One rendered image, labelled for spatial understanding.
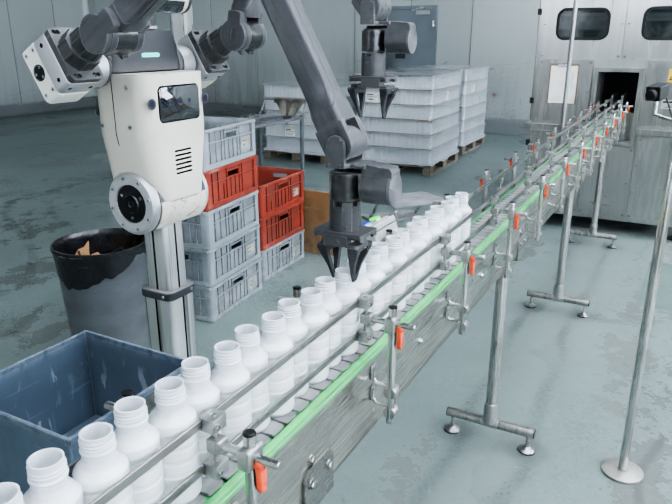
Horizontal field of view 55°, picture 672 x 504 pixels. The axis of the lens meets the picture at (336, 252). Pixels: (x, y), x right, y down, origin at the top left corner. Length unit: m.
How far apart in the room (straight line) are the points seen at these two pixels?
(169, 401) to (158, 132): 0.88
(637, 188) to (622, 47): 1.12
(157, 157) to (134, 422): 0.91
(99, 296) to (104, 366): 1.66
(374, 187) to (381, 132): 6.87
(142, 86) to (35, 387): 0.70
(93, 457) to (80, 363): 0.82
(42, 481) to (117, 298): 2.51
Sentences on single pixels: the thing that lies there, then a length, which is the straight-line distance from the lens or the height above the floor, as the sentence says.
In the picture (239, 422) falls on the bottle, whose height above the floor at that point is 1.06.
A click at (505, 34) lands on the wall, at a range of 11.56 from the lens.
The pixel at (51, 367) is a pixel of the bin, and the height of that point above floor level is 0.90.
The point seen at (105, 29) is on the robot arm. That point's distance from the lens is 1.39.
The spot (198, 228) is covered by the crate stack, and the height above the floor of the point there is 0.57.
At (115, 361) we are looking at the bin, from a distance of 1.53.
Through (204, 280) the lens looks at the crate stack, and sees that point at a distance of 3.76.
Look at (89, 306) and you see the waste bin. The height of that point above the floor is 0.38.
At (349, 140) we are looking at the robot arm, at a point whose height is 1.41.
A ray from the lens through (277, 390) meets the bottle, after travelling 1.04.
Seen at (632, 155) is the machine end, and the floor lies 0.67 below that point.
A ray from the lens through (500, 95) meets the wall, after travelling 11.60.
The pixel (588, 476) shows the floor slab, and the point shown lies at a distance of 2.76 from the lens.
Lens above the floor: 1.58
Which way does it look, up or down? 18 degrees down
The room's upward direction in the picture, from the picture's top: straight up
